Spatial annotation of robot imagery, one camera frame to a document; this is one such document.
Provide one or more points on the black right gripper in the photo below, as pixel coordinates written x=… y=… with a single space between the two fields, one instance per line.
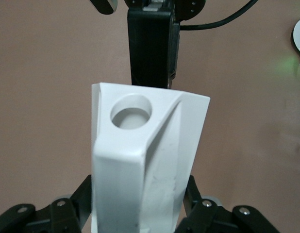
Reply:
x=186 y=8

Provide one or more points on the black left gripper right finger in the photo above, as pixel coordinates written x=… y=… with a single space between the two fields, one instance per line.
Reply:
x=208 y=218

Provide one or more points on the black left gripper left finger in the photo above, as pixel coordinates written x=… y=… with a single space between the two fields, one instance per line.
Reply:
x=60 y=216

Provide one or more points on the white faceted cup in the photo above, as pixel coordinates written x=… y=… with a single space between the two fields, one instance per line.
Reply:
x=121 y=170

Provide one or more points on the brown table cover sheet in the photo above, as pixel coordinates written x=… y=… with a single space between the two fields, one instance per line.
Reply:
x=43 y=97

